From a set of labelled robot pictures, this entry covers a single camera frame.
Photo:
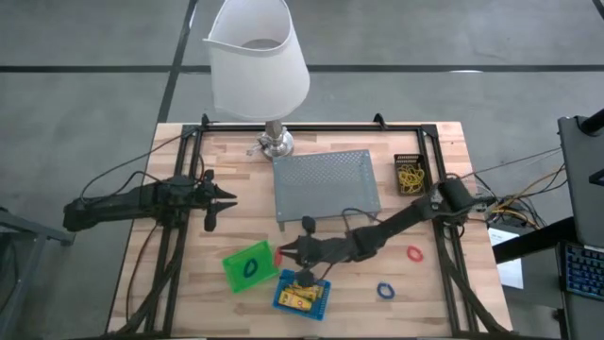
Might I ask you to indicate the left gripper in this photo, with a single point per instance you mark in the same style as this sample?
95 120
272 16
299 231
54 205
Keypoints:
210 203

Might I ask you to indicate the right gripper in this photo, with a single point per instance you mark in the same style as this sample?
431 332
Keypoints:
321 250

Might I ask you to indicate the blue rubber band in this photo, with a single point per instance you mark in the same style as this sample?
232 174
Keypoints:
378 291
245 270

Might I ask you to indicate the blue plastic basket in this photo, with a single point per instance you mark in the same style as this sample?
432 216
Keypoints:
278 307

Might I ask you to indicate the green plastic basket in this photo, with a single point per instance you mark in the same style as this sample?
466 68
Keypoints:
236 278

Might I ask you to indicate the yellow rubber band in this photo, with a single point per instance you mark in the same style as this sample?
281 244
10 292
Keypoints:
405 174
408 186
415 178
417 169

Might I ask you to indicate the black plastic basket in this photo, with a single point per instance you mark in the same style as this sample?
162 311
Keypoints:
397 158

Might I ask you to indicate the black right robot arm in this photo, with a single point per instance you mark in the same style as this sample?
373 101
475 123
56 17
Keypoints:
401 219

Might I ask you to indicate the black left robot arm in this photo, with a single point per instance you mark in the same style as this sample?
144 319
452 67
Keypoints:
118 205

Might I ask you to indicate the grey perforated metal shelf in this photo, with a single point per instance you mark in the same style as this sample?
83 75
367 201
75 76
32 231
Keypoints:
325 189

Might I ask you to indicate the white paper sheet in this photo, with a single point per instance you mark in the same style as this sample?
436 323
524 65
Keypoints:
509 274

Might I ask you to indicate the backlit keyboard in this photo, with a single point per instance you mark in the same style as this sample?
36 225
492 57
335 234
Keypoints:
585 271

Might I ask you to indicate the black aluminium table frame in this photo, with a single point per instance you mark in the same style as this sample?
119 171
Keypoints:
307 127

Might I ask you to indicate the grey metal cart frame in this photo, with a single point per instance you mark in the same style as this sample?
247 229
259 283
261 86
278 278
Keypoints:
38 231

